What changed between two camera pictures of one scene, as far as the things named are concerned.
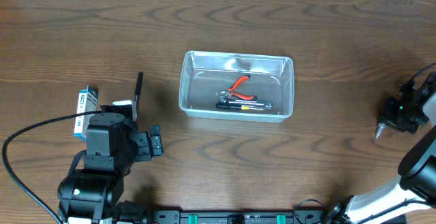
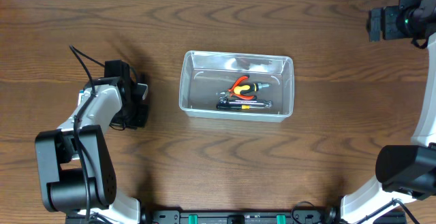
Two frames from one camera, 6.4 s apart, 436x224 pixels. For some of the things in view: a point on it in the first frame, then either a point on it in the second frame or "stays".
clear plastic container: x=238 y=86 stays
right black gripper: x=394 y=119 → x=375 y=24
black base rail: x=270 y=217 stays
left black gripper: x=144 y=142 → x=141 y=114
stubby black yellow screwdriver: x=381 y=126 → x=248 y=88
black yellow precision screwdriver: x=228 y=105 stays
